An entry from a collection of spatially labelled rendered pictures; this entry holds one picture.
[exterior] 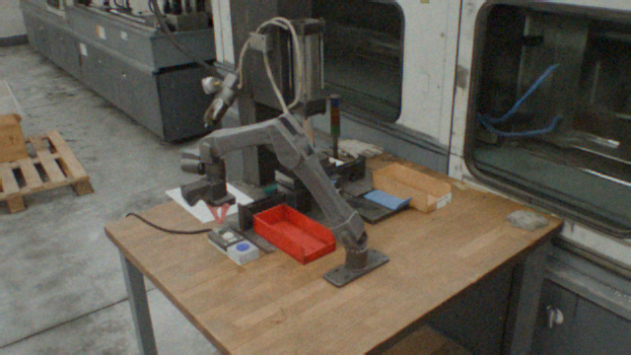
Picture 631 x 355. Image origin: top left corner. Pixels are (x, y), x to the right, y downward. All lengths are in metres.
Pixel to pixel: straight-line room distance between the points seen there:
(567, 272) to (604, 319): 0.18
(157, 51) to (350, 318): 3.67
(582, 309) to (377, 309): 0.87
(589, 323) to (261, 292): 1.13
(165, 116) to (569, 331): 3.69
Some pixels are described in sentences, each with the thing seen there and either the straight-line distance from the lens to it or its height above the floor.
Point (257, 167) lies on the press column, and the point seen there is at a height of 0.98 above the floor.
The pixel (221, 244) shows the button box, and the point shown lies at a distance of 1.66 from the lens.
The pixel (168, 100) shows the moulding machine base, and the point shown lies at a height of 0.44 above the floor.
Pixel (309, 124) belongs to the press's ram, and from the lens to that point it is 1.79.
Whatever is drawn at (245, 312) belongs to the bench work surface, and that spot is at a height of 0.90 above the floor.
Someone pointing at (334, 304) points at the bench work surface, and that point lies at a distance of 1.44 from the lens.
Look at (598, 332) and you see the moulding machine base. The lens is 2.10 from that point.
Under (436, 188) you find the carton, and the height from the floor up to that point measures 0.93.
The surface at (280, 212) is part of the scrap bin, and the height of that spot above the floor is 0.94.
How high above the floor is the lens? 1.78
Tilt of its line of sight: 25 degrees down
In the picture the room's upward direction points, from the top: 1 degrees counter-clockwise
